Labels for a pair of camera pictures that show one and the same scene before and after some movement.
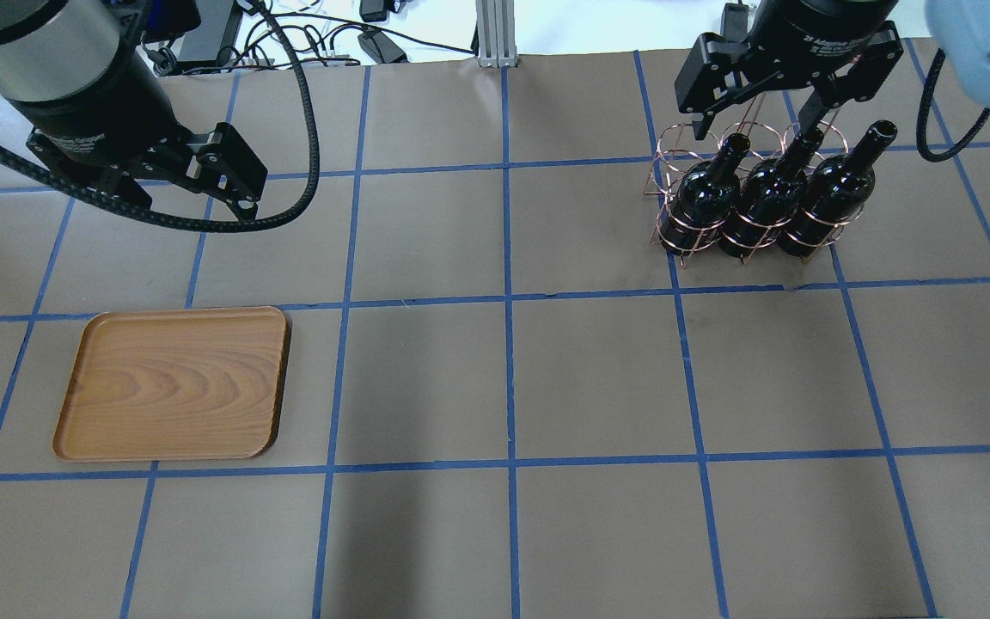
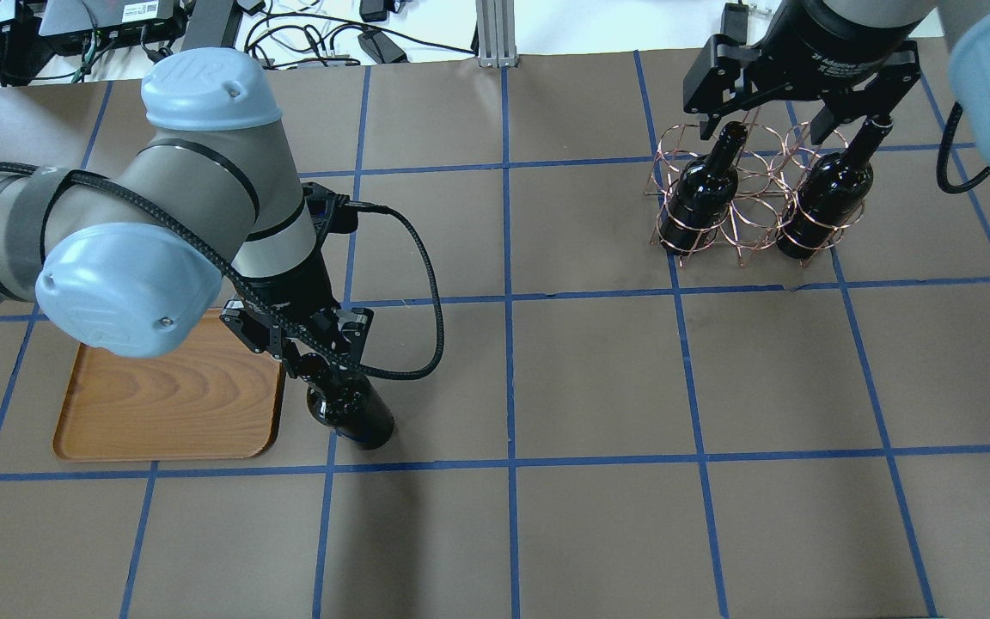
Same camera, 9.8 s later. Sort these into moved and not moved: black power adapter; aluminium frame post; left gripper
Moved: left gripper
Not moved: aluminium frame post; black power adapter
